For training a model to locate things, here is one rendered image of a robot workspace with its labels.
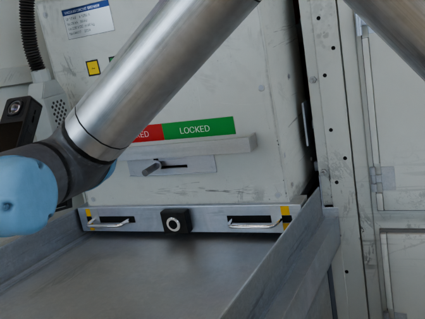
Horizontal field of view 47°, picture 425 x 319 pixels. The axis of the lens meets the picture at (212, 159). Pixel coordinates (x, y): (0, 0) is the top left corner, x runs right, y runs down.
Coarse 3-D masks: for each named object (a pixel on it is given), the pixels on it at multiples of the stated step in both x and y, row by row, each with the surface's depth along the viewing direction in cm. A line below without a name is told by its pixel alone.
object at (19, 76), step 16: (0, 0) 113; (16, 0) 116; (0, 16) 113; (16, 16) 116; (0, 32) 113; (16, 32) 116; (0, 48) 113; (16, 48) 116; (0, 64) 113; (16, 64) 116; (48, 64) 123; (0, 80) 112; (16, 80) 115; (32, 80) 118; (0, 96) 114; (16, 96) 117; (0, 112) 114; (0, 240) 114
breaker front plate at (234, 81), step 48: (48, 0) 102; (96, 0) 98; (144, 0) 93; (48, 48) 106; (96, 48) 101; (240, 48) 89; (192, 96) 96; (240, 96) 92; (144, 144) 104; (96, 192) 113; (144, 192) 108; (192, 192) 103; (240, 192) 98
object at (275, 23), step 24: (264, 0) 88; (288, 0) 101; (264, 24) 87; (288, 24) 100; (264, 48) 87; (288, 48) 99; (288, 72) 98; (288, 96) 98; (288, 120) 97; (288, 144) 96; (312, 144) 112; (288, 168) 95; (312, 168) 111; (288, 192) 94
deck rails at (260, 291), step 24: (72, 216) 115; (312, 216) 97; (24, 240) 102; (48, 240) 108; (72, 240) 115; (288, 240) 82; (0, 264) 96; (24, 264) 102; (264, 264) 71; (288, 264) 81; (0, 288) 93; (264, 288) 71; (240, 312) 63; (264, 312) 70
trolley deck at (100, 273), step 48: (96, 240) 113; (144, 240) 108; (192, 240) 103; (240, 240) 99; (336, 240) 100; (48, 288) 91; (96, 288) 87; (144, 288) 84; (192, 288) 81; (240, 288) 79; (288, 288) 76
